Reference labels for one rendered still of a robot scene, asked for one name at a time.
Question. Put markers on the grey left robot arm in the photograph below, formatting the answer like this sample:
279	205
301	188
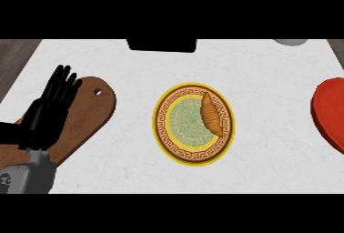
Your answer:
26	176

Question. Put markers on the yellow patterned plate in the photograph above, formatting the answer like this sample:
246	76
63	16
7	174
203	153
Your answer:
190	124

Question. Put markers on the brown wooden cutting board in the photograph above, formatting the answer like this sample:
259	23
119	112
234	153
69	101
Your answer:
84	118

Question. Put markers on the pale grey round object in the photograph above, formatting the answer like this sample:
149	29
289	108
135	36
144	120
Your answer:
290	42

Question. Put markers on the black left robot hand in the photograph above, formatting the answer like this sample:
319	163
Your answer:
44	115

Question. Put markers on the red bowl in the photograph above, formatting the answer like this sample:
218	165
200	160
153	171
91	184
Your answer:
330	112

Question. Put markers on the black appliance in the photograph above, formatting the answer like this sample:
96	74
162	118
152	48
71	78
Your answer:
161	45

